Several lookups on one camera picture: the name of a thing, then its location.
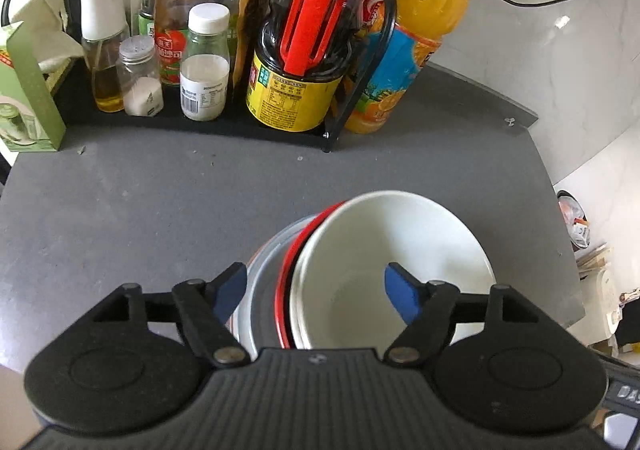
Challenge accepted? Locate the white plate Sweet print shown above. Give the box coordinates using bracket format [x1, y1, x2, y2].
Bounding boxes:
[233, 215, 314, 360]

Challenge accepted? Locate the white bowl yellow pattern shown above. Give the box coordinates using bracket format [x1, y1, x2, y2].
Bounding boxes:
[290, 190, 496, 354]

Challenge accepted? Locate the white plate with flower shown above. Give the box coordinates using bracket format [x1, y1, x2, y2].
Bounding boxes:
[228, 253, 259, 340]

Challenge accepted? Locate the plain white bowl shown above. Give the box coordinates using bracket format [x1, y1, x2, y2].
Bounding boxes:
[288, 222, 320, 349]

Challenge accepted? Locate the black kitchen rack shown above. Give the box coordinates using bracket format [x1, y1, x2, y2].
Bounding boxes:
[0, 0, 436, 153]

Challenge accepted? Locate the white air fryer appliance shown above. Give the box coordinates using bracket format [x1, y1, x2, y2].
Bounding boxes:
[567, 267, 622, 345]

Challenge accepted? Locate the brown bowl with packets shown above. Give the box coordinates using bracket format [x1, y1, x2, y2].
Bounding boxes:
[556, 190, 591, 252]

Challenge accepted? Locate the dark soy sauce jug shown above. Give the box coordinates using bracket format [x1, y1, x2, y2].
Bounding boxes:
[245, 0, 364, 132]

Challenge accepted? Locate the white label jar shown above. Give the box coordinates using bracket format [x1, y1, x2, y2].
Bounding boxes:
[180, 2, 231, 122]

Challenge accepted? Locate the clear salt shaker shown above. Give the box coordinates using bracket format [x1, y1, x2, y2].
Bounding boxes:
[117, 35, 164, 118]

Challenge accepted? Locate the green carton box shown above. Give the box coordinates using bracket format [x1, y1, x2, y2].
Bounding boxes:
[0, 22, 66, 152]

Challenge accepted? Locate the orange juice bottle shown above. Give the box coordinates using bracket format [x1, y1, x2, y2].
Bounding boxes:
[345, 0, 469, 135]

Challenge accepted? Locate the red drink can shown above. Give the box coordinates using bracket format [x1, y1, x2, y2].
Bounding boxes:
[361, 0, 385, 33]

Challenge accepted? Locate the red peeler tool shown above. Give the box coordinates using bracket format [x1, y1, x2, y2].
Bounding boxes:
[279, 0, 346, 76]

